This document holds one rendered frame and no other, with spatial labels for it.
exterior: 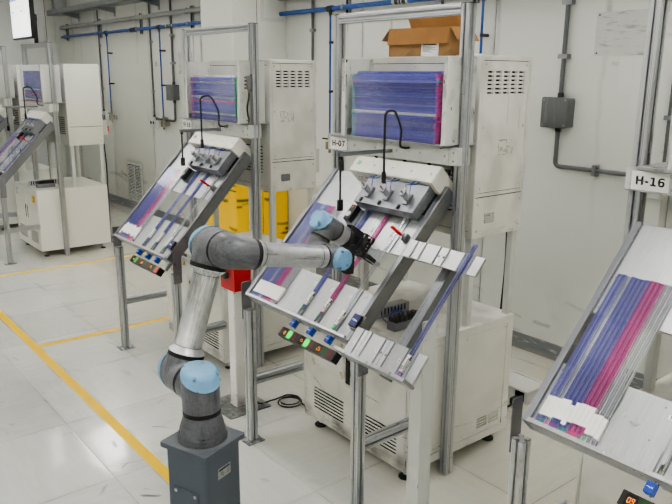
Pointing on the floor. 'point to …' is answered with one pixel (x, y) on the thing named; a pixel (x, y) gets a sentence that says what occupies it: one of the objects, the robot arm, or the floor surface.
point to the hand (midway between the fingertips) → (374, 264)
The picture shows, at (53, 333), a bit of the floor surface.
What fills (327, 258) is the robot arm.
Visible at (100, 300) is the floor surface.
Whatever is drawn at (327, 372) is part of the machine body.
